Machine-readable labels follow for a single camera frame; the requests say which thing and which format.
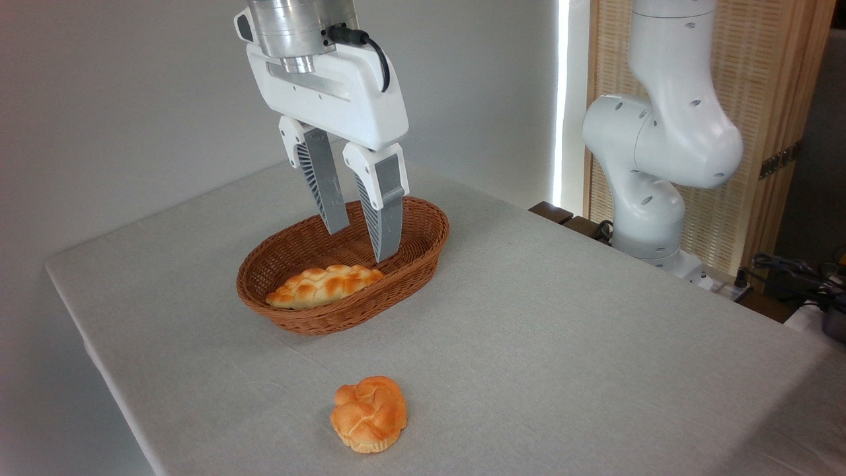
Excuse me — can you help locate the long braided bread loaf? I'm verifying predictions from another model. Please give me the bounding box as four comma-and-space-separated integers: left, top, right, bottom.
266, 264, 385, 310

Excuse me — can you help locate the light grey tablecloth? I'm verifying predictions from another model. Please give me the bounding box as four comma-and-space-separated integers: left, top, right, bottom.
45, 149, 846, 476

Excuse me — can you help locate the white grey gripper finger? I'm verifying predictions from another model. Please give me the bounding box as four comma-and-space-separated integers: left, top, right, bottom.
278, 116, 350, 235
342, 142, 409, 264

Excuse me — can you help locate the black cable bundle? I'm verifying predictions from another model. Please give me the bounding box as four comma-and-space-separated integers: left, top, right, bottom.
750, 251, 846, 311

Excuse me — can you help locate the bamboo folding screen wooden frame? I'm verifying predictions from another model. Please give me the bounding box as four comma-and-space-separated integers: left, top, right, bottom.
585, 0, 837, 280

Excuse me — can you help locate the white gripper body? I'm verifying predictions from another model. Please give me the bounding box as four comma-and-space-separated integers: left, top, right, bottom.
234, 8, 410, 152

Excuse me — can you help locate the brown wicker oval basket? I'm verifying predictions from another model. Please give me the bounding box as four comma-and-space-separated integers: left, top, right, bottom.
236, 196, 450, 336

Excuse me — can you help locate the round knotted bread roll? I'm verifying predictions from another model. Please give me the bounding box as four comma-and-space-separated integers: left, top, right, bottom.
330, 376, 408, 454

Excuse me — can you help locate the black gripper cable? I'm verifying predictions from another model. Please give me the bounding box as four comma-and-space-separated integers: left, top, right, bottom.
327, 24, 391, 93

